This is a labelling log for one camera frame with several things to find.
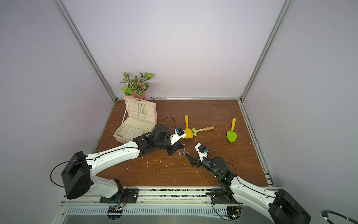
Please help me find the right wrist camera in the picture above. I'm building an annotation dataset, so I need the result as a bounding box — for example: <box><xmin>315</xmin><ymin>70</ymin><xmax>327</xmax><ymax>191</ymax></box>
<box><xmin>195</xmin><ymin>143</ymin><xmax>208</xmax><ymax>162</ymax></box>

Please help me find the yellow toy shovel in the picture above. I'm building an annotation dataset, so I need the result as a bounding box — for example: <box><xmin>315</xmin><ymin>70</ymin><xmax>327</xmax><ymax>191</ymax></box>
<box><xmin>185</xmin><ymin>115</ymin><xmax>194</xmax><ymax>139</ymax></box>

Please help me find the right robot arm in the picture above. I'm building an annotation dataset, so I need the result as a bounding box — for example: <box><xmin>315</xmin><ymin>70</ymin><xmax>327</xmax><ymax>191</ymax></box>
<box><xmin>185</xmin><ymin>153</ymin><xmax>311</xmax><ymax>224</ymax></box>

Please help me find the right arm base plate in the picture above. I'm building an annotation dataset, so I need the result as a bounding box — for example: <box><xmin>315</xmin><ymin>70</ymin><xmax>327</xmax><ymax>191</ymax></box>
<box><xmin>206</xmin><ymin>189</ymin><xmax>239</xmax><ymax>204</ymax></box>

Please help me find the aluminium front rail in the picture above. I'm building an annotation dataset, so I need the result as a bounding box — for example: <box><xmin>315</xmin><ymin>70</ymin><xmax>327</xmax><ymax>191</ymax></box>
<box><xmin>60</xmin><ymin>186</ymin><xmax>222</xmax><ymax>207</ymax></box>

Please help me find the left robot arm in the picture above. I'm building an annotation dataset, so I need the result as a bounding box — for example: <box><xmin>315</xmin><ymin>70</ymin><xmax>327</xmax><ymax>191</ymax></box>
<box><xmin>61</xmin><ymin>125</ymin><xmax>186</xmax><ymax>203</ymax></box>

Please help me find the black cable loop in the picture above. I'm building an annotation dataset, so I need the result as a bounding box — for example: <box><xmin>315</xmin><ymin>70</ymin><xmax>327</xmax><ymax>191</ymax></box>
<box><xmin>321</xmin><ymin>209</ymin><xmax>358</xmax><ymax>224</ymax></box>

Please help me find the pink jewelry box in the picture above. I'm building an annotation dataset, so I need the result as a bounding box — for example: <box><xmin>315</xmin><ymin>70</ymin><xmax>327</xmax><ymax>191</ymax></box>
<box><xmin>113</xmin><ymin>97</ymin><xmax>158</xmax><ymax>144</ymax></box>

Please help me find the green rake wooden handle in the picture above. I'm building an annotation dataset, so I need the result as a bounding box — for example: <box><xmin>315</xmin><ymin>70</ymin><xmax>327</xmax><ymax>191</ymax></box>
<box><xmin>192</xmin><ymin>126</ymin><xmax>214</xmax><ymax>136</ymax></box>

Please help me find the potted plant pink vase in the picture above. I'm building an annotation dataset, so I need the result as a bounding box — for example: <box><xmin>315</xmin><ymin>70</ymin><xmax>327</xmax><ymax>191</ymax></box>
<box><xmin>121</xmin><ymin>72</ymin><xmax>153</xmax><ymax>100</ymax></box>

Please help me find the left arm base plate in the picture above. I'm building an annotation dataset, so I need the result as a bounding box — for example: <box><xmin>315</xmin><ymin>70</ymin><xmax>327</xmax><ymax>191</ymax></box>
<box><xmin>99</xmin><ymin>188</ymin><xmax>139</xmax><ymax>204</ymax></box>

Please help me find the green shovel yellow handle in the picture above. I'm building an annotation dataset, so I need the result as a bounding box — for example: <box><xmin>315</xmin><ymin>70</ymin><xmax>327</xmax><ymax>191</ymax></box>
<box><xmin>227</xmin><ymin>118</ymin><xmax>237</xmax><ymax>143</ymax></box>

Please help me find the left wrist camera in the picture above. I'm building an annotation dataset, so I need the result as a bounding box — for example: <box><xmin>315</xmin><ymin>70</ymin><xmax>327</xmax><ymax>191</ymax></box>
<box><xmin>170</xmin><ymin>128</ymin><xmax>186</xmax><ymax>145</ymax></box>

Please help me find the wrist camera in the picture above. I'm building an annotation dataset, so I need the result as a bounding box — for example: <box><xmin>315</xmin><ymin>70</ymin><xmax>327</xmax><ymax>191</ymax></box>
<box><xmin>170</xmin><ymin>128</ymin><xmax>186</xmax><ymax>145</ymax></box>
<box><xmin>195</xmin><ymin>143</ymin><xmax>208</xmax><ymax>162</ymax></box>

